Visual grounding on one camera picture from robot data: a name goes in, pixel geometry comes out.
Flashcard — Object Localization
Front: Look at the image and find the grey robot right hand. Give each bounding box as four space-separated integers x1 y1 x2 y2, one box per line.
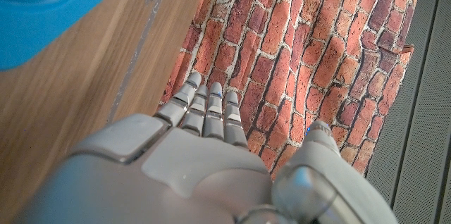
10 72 399 224

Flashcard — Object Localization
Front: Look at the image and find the blue toy piano keyboard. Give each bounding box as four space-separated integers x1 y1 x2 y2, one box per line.
0 0 138 72

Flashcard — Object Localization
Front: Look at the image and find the grey tape table outline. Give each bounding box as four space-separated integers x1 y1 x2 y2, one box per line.
105 0 175 125

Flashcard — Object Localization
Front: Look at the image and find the red brick print backdrop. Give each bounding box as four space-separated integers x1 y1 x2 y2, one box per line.
160 0 426 182

